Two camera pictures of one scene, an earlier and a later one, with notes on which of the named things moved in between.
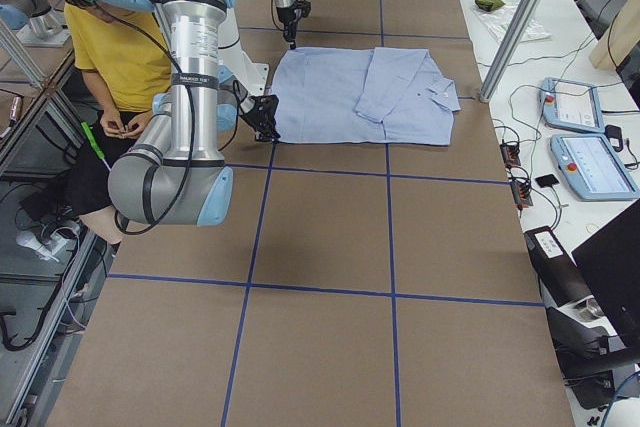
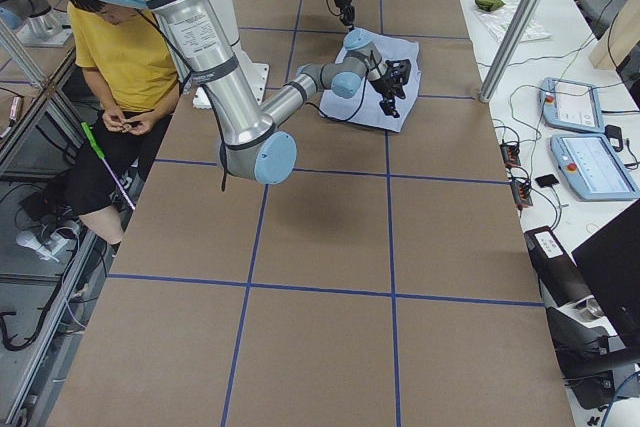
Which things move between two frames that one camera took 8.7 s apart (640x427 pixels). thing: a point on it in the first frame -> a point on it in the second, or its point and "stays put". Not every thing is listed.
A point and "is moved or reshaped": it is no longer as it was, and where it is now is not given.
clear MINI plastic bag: (498, 21) stays put
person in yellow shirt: (125, 68) stays put
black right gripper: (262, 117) -> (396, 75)
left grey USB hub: (510, 153) stays put
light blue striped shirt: (387, 95) is moved or reshaped
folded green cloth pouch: (488, 2) stays put
